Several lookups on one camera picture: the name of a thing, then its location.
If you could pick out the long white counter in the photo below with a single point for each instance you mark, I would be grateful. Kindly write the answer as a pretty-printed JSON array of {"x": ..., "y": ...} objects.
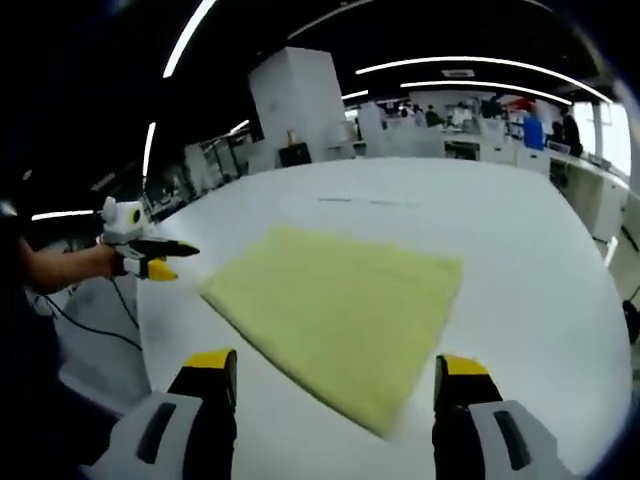
[{"x": 595, "y": 195}]

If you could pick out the white cabinet row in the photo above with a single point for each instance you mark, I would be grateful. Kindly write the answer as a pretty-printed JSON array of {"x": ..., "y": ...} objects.
[{"x": 425, "y": 142}]

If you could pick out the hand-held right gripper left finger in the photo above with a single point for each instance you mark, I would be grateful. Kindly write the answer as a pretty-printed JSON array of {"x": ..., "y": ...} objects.
[{"x": 160, "y": 440}]

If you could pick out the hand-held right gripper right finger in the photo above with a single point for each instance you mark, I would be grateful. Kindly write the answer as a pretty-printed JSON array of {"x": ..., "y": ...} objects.
[{"x": 485, "y": 440}]

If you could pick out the yellow blue grey garment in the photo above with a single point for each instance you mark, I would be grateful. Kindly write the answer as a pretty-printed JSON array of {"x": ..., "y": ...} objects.
[{"x": 340, "y": 310}]

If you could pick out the white ceiling light strip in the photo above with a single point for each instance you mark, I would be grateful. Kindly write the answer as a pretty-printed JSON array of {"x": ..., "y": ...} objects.
[
  {"x": 62, "y": 215},
  {"x": 149, "y": 150},
  {"x": 190, "y": 37},
  {"x": 480, "y": 60},
  {"x": 480, "y": 85}
]

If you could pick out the white square column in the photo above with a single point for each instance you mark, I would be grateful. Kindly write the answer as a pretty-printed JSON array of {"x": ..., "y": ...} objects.
[{"x": 295, "y": 100}]

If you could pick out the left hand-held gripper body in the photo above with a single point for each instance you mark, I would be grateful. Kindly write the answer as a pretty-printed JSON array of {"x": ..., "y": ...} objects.
[{"x": 122, "y": 222}]

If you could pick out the ceiling air vent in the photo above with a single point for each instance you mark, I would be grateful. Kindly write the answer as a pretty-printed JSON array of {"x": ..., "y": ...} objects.
[{"x": 458, "y": 73}]

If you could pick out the black cabinet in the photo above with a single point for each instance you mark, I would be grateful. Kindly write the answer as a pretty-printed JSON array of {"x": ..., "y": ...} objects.
[{"x": 295, "y": 155}]

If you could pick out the blue bin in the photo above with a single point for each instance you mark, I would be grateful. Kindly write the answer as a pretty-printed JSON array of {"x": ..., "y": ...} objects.
[{"x": 534, "y": 133}]

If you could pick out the person's left hand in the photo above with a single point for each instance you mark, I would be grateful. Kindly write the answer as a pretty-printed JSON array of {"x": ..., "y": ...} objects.
[{"x": 104, "y": 261}]

